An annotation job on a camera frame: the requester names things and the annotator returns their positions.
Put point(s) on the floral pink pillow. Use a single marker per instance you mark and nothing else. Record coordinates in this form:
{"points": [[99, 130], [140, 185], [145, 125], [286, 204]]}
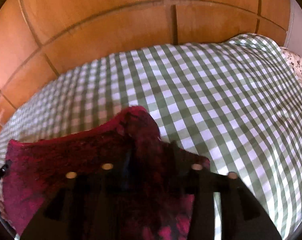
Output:
{"points": [[294, 61]]}

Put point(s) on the orange wooden wardrobe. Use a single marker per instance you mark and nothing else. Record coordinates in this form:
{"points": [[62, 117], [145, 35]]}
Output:
{"points": [[41, 39]]}

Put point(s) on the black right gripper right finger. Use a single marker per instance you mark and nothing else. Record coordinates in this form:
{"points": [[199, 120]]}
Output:
{"points": [[242, 215]]}

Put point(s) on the green white checkered bedsheet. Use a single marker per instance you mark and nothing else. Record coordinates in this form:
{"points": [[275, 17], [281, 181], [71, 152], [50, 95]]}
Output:
{"points": [[238, 102]]}

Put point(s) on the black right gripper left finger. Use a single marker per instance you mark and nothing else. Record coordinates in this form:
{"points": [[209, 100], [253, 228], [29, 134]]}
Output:
{"points": [[89, 207]]}

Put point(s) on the red floral fleece pants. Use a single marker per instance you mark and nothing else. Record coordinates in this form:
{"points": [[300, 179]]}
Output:
{"points": [[154, 206]]}

